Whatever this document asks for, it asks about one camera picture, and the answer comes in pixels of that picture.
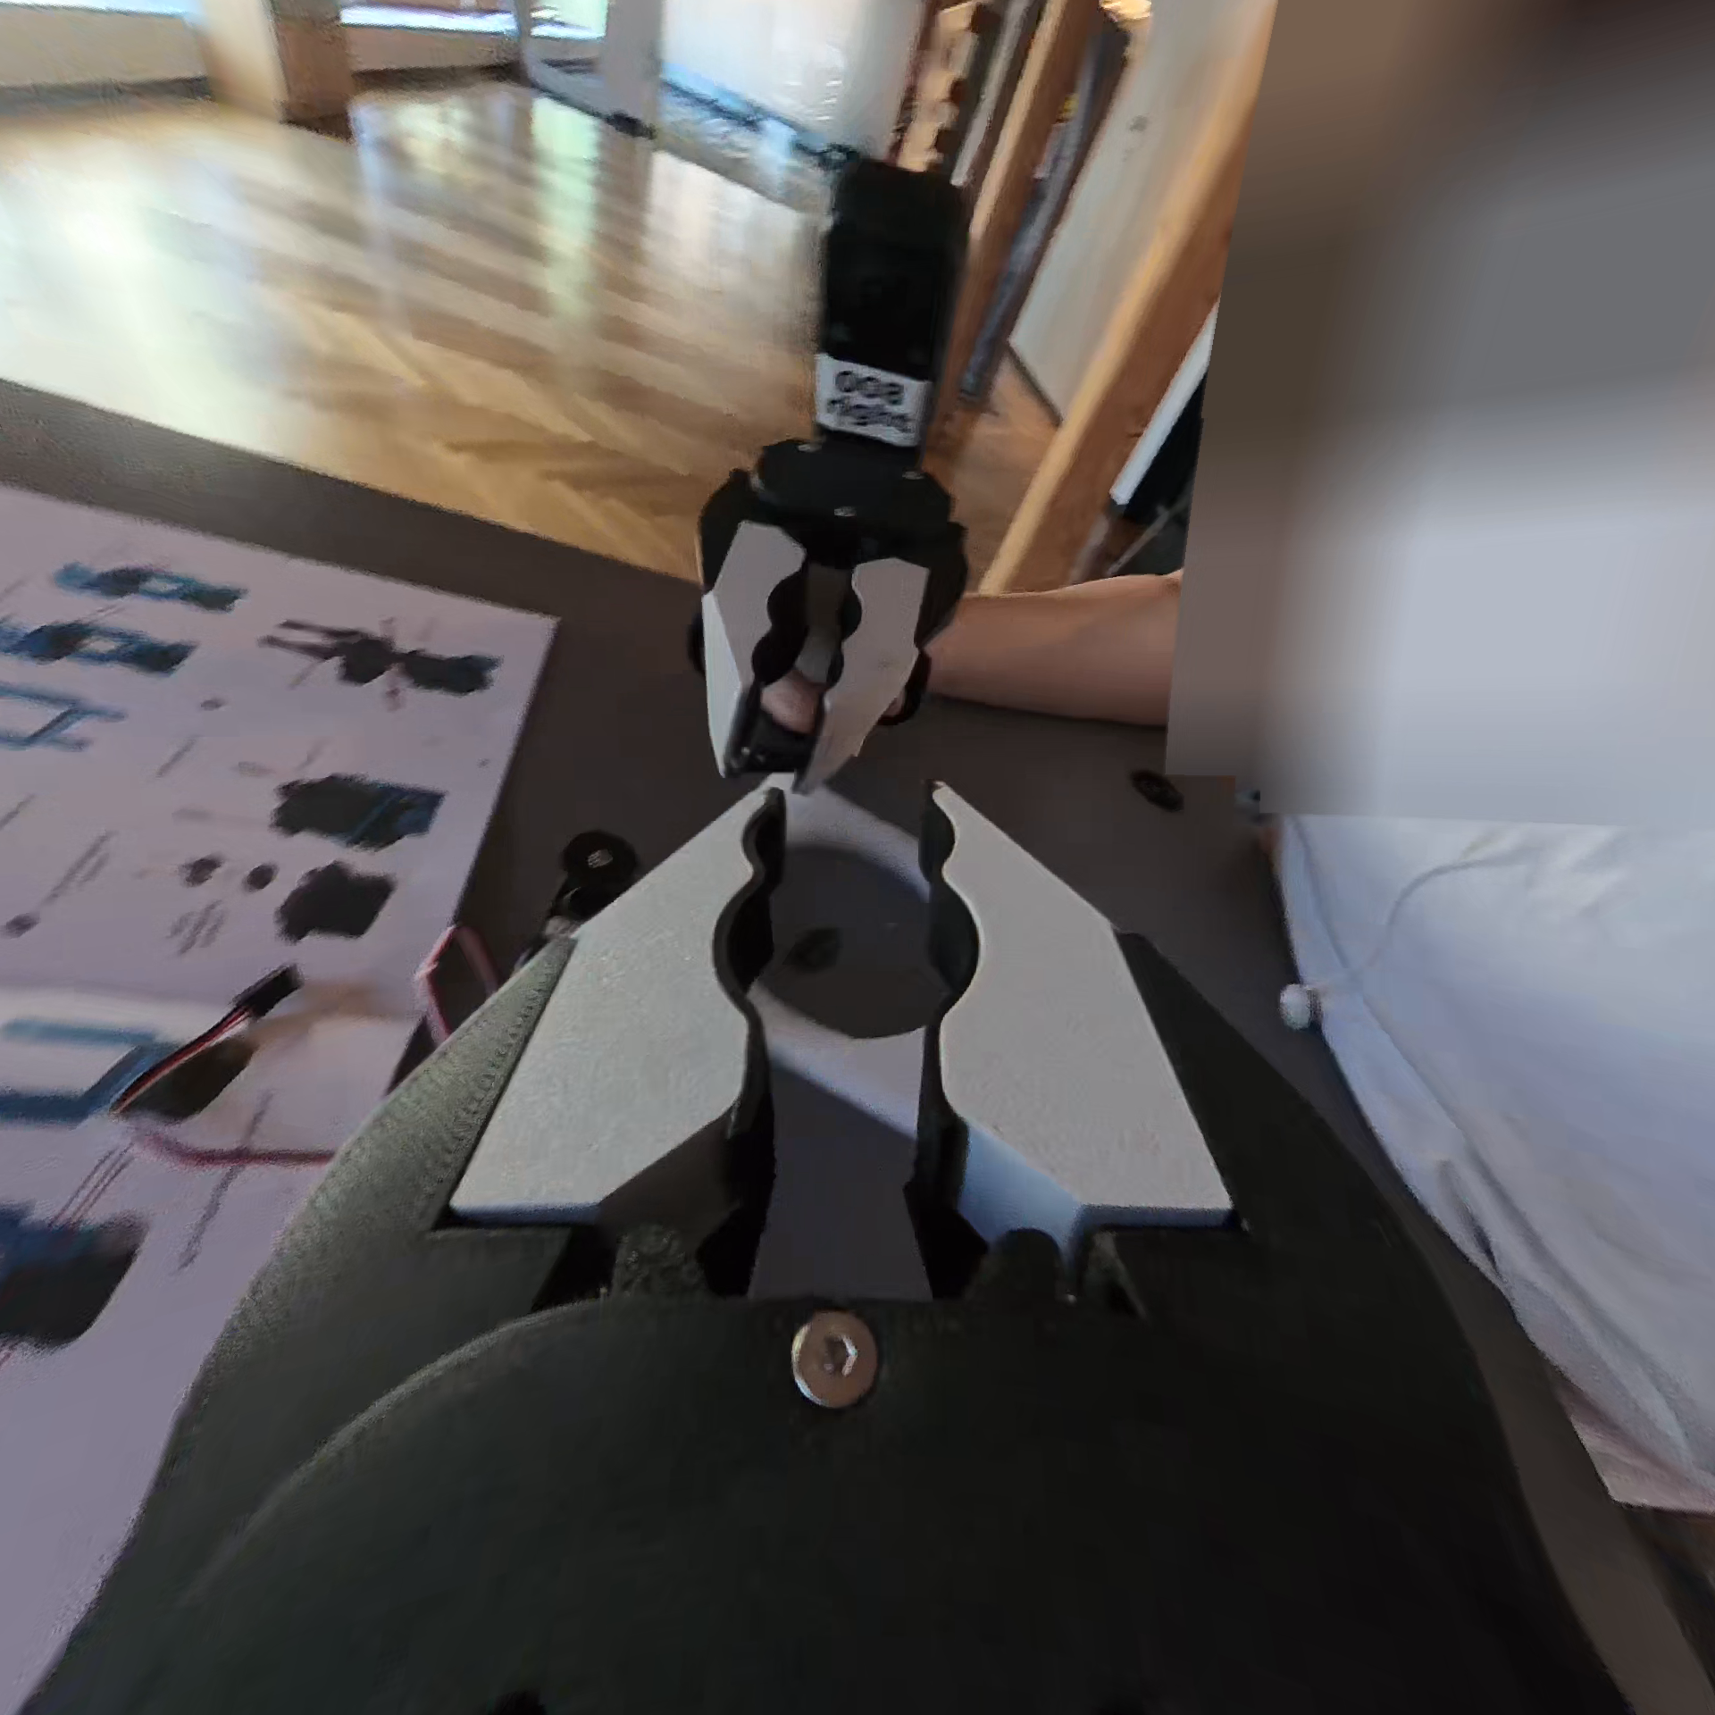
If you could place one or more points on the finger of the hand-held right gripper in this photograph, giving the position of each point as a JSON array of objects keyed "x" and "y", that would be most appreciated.
[
  {"x": 884, "y": 629},
  {"x": 737, "y": 617}
]

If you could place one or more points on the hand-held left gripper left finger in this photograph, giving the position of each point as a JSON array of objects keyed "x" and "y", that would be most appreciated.
[{"x": 617, "y": 1072}]

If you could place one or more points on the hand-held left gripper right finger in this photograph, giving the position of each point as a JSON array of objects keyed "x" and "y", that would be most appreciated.
[{"x": 1073, "y": 1072}]

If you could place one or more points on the small black plastic part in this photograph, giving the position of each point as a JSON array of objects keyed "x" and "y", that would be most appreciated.
[
  {"x": 763, "y": 747},
  {"x": 811, "y": 949}
]

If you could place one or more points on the white foam square with hole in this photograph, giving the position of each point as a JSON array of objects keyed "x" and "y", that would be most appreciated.
[{"x": 871, "y": 1084}]

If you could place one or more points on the person's right forearm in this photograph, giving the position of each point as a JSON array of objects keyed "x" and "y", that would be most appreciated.
[{"x": 1057, "y": 656}]

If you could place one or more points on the dark brown desk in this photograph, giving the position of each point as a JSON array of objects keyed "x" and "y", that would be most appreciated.
[{"x": 617, "y": 697}]

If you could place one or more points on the round black desk button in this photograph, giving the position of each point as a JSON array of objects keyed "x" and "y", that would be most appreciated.
[{"x": 1161, "y": 791}]

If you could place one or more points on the person's right hand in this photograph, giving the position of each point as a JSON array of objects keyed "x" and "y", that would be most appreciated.
[{"x": 792, "y": 698}]

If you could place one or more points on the person's white shirt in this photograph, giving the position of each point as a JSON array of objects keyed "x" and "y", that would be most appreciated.
[{"x": 1539, "y": 1139}]

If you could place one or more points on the printed instruction sheet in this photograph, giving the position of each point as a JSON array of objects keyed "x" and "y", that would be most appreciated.
[{"x": 134, "y": 871}]

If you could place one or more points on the glass door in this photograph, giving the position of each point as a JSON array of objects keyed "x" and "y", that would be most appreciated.
[{"x": 590, "y": 54}]

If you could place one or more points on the brown cardboard box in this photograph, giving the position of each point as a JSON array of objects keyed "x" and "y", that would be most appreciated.
[{"x": 314, "y": 60}]

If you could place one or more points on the light wooden furniture frame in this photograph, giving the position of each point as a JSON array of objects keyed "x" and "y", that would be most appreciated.
[{"x": 1140, "y": 336}]

